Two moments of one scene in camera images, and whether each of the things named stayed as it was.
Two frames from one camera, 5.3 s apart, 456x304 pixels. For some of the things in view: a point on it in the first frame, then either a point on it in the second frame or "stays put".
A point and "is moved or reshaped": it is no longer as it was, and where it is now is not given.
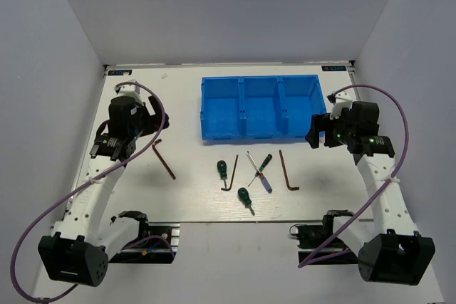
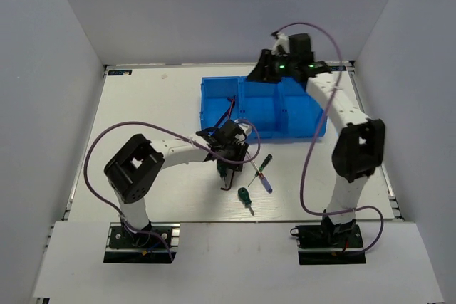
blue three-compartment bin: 259,107 stays put
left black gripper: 154,121 → 241,151
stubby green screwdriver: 245,198 stays put
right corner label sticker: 334,68 stays put
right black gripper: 318,123 → 263,74
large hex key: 156,151 is moved or reshaped
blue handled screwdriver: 266,183 stays put
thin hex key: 229,189 stays put
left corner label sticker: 120,72 stays put
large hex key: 287,181 → 233,99
